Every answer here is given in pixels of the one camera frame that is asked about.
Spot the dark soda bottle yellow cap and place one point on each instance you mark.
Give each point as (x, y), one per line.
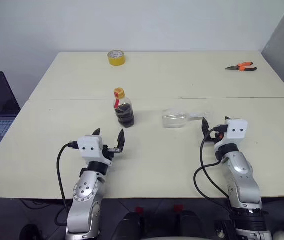
(124, 115)

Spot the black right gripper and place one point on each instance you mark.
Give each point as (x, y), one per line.
(214, 136)

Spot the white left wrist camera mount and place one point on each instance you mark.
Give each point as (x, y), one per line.
(90, 147)

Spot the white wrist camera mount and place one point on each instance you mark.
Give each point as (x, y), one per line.
(90, 147)
(237, 131)

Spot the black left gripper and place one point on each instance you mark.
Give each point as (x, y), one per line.
(108, 153)

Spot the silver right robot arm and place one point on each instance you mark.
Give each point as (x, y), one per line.
(242, 180)

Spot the yellow tape roll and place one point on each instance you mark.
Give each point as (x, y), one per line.
(116, 58)

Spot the yellow bottle cap red print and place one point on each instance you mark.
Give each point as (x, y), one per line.
(119, 92)

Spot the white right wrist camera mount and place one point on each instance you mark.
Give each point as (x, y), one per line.
(237, 131)

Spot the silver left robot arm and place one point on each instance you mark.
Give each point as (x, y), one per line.
(84, 190)

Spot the dark rounded shape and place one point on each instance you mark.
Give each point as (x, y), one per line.
(130, 226)

